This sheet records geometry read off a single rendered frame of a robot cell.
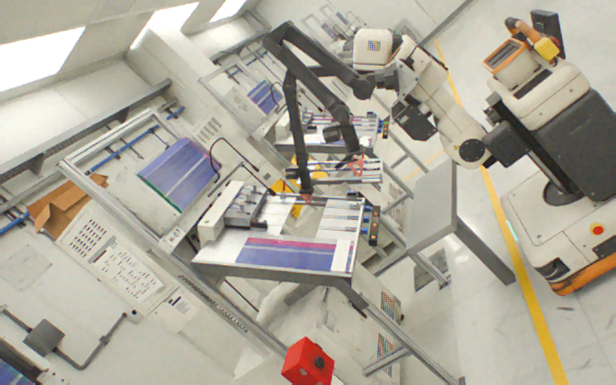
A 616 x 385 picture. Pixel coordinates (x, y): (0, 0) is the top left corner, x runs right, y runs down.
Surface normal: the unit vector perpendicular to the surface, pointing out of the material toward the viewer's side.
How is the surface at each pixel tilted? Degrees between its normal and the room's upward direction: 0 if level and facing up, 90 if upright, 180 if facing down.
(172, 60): 90
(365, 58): 90
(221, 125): 90
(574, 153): 90
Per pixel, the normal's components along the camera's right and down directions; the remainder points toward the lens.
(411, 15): -0.19, 0.43
